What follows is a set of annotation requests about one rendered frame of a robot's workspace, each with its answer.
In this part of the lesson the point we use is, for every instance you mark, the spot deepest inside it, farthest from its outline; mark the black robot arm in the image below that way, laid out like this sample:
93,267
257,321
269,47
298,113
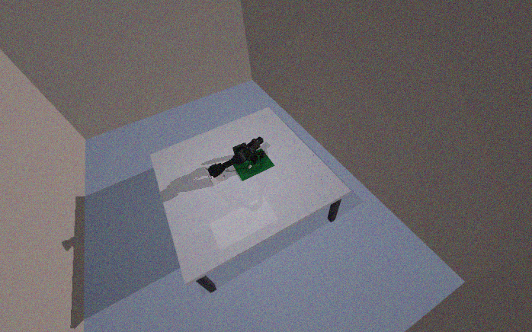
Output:
217,169

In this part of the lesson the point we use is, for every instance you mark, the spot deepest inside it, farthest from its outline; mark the green circuit board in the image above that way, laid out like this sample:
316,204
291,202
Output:
249,169

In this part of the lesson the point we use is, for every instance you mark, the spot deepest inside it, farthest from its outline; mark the black square fan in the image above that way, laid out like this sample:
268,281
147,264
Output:
239,147

